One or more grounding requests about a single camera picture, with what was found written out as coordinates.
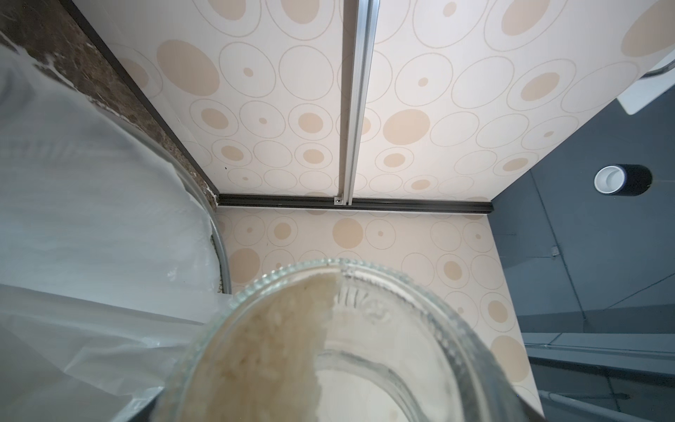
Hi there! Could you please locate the white plastic bin liner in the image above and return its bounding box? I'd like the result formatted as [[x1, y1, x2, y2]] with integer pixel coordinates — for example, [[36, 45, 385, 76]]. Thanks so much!
[[1, 49, 228, 421]]

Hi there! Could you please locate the beige lidded jar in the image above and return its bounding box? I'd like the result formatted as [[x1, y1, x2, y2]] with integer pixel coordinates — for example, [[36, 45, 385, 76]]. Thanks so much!
[[151, 258, 540, 421]]

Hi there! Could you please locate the black vertical frame post right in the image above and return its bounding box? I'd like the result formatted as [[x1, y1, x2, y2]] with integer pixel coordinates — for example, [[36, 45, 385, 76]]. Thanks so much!
[[217, 193, 494, 215]]

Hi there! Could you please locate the black cylindrical ceiling lamp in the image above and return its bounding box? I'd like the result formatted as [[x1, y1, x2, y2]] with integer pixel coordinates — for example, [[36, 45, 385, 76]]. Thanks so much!
[[593, 164, 653, 197]]

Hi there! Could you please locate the aluminium horizontal back rail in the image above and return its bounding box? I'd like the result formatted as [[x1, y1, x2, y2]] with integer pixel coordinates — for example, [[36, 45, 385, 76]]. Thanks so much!
[[335, 1, 381, 207]]

